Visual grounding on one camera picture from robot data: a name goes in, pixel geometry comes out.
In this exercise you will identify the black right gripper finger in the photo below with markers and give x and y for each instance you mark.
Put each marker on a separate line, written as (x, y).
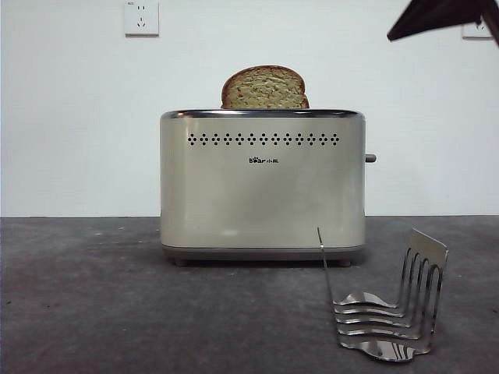
(436, 15)

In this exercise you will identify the grey toaster lever knob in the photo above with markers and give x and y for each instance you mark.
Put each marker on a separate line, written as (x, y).
(371, 158)

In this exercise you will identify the brown toasted bread slice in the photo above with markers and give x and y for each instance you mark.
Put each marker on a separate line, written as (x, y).
(265, 89)

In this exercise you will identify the shiny steel toast rack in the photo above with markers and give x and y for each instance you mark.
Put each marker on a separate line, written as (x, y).
(427, 247)

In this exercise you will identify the cream two-slot toaster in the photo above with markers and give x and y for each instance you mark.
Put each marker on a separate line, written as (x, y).
(253, 195)

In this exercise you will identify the white wall socket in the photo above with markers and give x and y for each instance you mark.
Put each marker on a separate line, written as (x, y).
(473, 32)
(141, 19)

